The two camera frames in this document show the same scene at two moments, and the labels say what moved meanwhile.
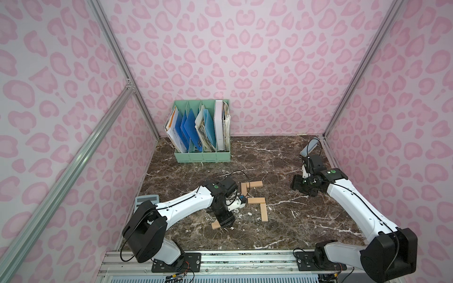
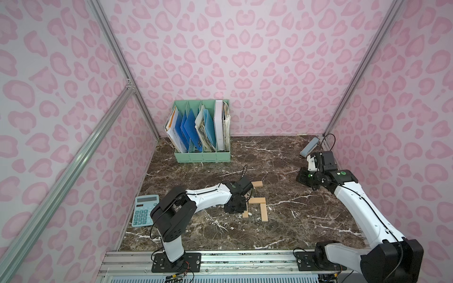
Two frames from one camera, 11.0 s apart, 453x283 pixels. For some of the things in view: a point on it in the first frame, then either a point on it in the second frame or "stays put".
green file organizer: x=202 y=131 stays put
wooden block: x=263 y=212 stays put
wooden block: x=256 y=200 stays put
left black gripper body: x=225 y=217 -> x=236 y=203
